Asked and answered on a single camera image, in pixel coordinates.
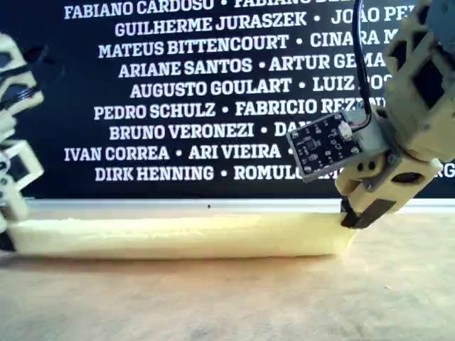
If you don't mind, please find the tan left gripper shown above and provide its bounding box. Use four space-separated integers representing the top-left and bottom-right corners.
0 113 46 252

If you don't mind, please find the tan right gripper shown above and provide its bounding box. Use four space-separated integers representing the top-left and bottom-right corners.
335 6 455 230

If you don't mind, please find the yellow microfibre cloth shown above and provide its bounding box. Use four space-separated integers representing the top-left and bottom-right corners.
9 211 356 260

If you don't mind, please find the brown felt table cover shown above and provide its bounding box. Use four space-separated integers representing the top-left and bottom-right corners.
0 209 455 341

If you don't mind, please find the black banner with white names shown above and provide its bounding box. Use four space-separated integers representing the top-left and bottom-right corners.
0 0 455 200

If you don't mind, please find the right wrist camera circuit board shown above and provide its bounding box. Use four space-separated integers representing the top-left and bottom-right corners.
286 110 388 184

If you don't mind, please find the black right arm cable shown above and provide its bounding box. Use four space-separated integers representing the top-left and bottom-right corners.
353 0 373 124

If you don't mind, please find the aluminium frame rail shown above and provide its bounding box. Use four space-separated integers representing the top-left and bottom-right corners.
21 197 455 214

